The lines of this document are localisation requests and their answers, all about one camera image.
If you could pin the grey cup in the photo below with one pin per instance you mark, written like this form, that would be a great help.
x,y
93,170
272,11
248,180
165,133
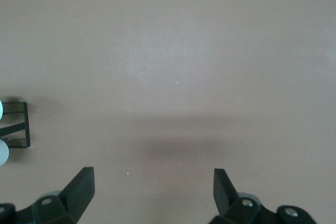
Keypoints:
x,y
4,153

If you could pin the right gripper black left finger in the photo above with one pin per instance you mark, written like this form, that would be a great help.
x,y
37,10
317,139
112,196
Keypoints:
x,y
78,195

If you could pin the mint green cup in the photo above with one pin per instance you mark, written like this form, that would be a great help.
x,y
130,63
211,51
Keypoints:
x,y
1,110

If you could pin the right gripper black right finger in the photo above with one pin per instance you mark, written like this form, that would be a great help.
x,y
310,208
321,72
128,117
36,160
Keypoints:
x,y
225,195

